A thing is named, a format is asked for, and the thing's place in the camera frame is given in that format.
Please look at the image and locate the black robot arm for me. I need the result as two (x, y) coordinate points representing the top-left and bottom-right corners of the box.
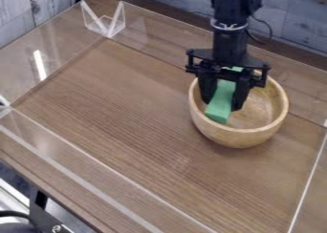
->
(185, 0), (271, 111)

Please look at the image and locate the wooden bowl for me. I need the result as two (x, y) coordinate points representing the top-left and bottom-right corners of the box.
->
(188, 77), (290, 148)

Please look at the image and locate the green rectangular stick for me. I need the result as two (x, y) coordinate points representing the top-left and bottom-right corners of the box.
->
(204, 66), (246, 125)

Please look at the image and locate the black table leg bracket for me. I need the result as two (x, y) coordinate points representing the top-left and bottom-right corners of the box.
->
(30, 190), (74, 233)

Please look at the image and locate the clear acrylic corner bracket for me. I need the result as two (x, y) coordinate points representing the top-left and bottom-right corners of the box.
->
(81, 1), (125, 38)

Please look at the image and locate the clear acrylic front wall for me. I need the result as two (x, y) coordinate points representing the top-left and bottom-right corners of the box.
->
(0, 107), (219, 233)

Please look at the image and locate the black cable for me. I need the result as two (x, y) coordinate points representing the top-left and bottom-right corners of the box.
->
(0, 210), (36, 233)

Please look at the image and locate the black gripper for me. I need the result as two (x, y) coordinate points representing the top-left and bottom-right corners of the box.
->
(185, 49), (271, 111)

